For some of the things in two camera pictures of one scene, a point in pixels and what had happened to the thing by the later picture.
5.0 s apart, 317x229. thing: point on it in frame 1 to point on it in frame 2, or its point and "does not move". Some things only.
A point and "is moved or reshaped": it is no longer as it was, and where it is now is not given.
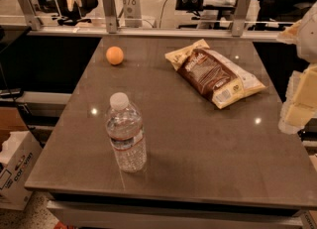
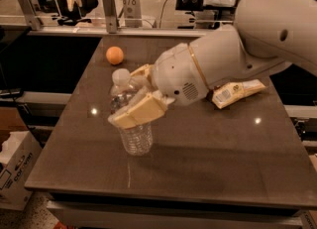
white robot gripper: (309, 40) to (176, 74)
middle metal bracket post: (109, 8) does not move
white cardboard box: (19, 153) does not move
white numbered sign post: (132, 8) does not move
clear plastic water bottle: (125, 126) is moved or reshaped
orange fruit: (114, 55) does not move
